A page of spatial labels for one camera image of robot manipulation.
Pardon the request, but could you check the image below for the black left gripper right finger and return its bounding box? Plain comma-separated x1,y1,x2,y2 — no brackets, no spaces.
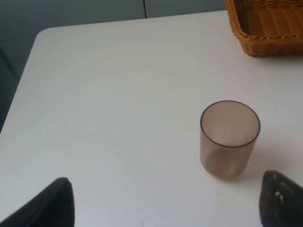
259,170,303,227

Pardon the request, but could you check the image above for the brown wicker basket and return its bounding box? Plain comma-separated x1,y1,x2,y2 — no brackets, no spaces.
225,0,303,57

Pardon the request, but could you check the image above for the brown translucent plastic cup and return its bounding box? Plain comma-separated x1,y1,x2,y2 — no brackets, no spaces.
200,100,261,180

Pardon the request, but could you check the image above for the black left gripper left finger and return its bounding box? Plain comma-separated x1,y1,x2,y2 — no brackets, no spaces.
0,177,75,227

